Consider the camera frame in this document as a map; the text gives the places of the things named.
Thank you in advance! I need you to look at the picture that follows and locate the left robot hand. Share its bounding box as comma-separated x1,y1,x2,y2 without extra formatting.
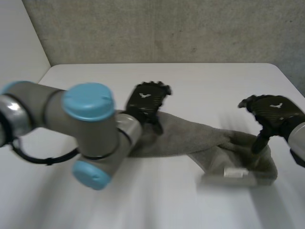
122,81,173,136

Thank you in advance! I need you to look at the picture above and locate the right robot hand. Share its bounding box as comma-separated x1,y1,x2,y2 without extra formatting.
237,94,305,155

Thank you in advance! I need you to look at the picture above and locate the grey towel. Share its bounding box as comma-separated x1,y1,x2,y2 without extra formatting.
128,111,279,188

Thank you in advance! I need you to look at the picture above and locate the black cable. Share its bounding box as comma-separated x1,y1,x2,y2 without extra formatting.
0,114,79,166

